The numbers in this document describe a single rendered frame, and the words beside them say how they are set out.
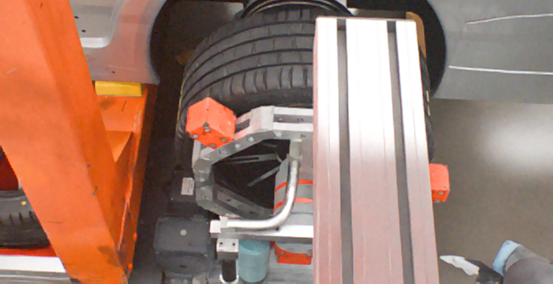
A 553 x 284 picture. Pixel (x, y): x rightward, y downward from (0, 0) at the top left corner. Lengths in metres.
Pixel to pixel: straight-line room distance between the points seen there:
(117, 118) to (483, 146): 1.50
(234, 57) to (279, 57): 0.12
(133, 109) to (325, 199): 1.73
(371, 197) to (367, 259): 0.05
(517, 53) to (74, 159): 1.17
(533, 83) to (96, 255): 1.26
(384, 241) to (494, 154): 2.55
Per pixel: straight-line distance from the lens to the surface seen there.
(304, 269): 2.54
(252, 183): 2.15
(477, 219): 2.97
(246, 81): 1.76
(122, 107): 2.31
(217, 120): 1.75
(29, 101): 1.46
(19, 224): 2.43
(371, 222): 0.60
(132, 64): 2.19
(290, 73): 1.74
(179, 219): 2.41
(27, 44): 1.32
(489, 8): 1.99
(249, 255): 2.01
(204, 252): 2.37
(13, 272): 2.47
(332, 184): 0.61
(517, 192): 3.07
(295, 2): 2.09
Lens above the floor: 2.56
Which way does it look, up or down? 57 degrees down
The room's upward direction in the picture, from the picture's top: 3 degrees clockwise
